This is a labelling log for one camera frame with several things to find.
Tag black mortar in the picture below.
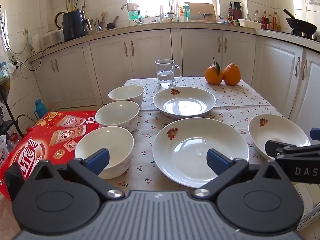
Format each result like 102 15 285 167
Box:
107 16 120 30

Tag utensil holder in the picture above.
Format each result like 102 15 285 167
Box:
92 11 107 32

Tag black metal shelf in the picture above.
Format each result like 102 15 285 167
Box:
0 85 19 143

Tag wicker basket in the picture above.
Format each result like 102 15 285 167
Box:
16 114 37 132

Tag black wok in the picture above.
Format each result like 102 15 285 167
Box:
283 9 318 37

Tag bumpy orange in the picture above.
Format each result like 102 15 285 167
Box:
222 63 242 85

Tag white plastic container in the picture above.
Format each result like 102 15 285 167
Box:
238 19 262 29

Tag dark blue air fryer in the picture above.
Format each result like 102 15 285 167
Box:
62 9 92 42

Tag clear plastic bag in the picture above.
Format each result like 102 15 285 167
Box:
0 46 16 88

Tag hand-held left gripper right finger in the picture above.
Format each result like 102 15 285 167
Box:
192 148 284 202

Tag orange with leaf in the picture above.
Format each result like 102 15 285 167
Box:
205 57 224 85

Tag white kitchen cabinets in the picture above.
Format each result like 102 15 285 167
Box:
27 27 320 140

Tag white fruit print plate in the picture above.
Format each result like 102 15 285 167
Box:
152 117 250 189
153 87 217 120
248 114 311 161

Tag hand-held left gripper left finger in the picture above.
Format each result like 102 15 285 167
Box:
32 148 125 202

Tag white electric kettle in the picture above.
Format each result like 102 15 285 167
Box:
28 33 42 55

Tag kitchen countertop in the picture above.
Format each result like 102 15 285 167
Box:
26 21 320 62

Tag white countertop appliance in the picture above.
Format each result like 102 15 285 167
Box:
43 29 64 47

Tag gas stove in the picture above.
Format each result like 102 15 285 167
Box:
291 30 320 42

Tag white power strip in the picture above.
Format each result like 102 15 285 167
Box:
9 55 20 69

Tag red printed carton box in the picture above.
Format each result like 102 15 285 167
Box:
0 111 100 203

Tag wooden cutting board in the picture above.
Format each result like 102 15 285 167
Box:
185 2 217 22

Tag blue thermos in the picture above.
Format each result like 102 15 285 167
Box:
34 99 48 120

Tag red knife block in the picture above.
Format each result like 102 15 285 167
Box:
229 1 242 20

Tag white ceramic bowl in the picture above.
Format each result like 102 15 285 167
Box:
108 85 145 105
95 101 140 133
75 126 135 179

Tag round metal pan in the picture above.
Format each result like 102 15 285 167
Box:
54 11 67 29

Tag cooking oil bottle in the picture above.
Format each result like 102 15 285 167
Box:
272 12 281 31

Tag cherry print tablecloth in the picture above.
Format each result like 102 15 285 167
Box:
104 76 284 193

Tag green dish soap bottle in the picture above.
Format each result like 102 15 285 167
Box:
127 2 139 20

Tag metal kitchen faucet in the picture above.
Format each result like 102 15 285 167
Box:
121 3 143 25

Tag glass mug with water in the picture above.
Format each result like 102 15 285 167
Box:
154 59 183 87

